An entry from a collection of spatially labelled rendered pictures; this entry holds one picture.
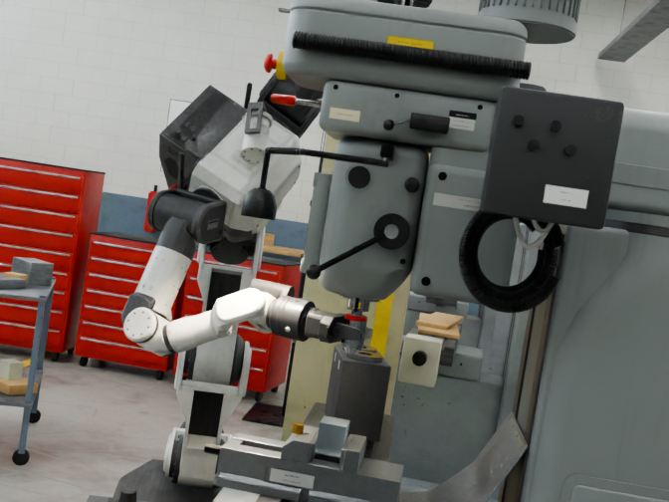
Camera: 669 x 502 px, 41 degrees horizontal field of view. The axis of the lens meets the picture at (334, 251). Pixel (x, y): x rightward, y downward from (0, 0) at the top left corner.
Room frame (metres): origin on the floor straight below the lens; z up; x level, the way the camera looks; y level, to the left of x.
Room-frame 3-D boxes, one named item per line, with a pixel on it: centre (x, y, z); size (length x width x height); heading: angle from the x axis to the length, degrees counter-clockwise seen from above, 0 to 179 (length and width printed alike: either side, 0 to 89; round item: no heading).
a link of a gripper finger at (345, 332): (1.85, -0.05, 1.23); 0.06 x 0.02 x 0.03; 66
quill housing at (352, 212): (1.88, -0.07, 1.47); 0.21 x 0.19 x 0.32; 175
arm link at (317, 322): (1.92, 0.02, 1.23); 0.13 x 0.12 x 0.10; 156
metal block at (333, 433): (1.72, -0.05, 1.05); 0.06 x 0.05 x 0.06; 173
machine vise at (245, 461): (1.73, -0.02, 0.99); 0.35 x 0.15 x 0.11; 83
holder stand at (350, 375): (2.28, -0.11, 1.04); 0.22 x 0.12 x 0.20; 6
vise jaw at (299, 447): (1.73, 0.00, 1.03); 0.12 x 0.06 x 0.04; 173
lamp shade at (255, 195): (1.89, 0.17, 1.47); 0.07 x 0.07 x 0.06
